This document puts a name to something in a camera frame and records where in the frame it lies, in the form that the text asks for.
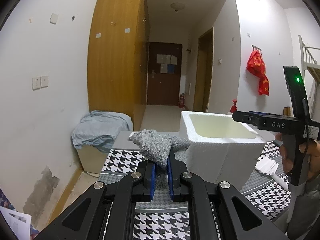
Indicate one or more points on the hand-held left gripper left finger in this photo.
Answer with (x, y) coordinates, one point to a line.
(151, 180)

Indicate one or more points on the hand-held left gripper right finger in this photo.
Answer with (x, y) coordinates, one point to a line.
(170, 180)

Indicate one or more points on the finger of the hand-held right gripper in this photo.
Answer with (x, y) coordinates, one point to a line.
(245, 118)
(266, 113)

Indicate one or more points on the grey knitted cloth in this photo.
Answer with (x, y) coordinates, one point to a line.
(155, 150)

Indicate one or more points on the white foam box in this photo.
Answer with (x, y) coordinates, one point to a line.
(212, 160)

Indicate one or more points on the white foam net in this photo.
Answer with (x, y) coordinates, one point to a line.
(267, 166)

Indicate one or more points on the person's right hand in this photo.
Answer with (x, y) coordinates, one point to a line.
(285, 155)

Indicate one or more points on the wooden planks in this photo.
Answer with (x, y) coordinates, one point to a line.
(287, 111)

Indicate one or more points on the small red plastic bag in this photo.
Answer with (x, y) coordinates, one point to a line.
(263, 85)

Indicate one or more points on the houndstooth grey tablecloth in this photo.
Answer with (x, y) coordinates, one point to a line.
(125, 160)

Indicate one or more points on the large red plastic bag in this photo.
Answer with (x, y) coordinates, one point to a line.
(255, 63)

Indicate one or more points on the white foam tube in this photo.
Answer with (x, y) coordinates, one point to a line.
(282, 182)

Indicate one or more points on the light wooden side door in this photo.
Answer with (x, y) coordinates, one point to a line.
(202, 75)

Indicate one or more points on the beige low cabinet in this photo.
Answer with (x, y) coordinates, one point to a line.
(92, 160)

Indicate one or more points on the red fire extinguisher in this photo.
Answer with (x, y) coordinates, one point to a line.
(181, 101)

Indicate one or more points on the metal bunk bed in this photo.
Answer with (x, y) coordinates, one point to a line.
(312, 62)

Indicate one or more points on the light blue crumpled cloth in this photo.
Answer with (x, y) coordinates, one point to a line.
(100, 127)

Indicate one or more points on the dark brown entrance door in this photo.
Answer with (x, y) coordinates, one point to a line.
(163, 87)

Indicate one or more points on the small white door notice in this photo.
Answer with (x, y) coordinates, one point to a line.
(174, 59)

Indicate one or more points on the white and blue door notice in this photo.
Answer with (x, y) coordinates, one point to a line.
(167, 68)

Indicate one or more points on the large white door notice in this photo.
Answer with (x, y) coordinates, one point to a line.
(163, 58)

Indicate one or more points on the wooden wardrobe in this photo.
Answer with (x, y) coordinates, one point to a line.
(112, 67)

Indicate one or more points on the ceiling lamp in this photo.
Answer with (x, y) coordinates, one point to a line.
(177, 6)

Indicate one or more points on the white printed paper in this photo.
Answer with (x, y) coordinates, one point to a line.
(17, 220)

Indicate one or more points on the metal wall hook rack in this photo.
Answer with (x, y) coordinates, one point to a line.
(257, 48)

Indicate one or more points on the white wall socket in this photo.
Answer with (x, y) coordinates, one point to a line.
(44, 81)
(36, 83)

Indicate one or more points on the white wall switch plate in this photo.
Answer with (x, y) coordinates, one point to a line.
(54, 18)

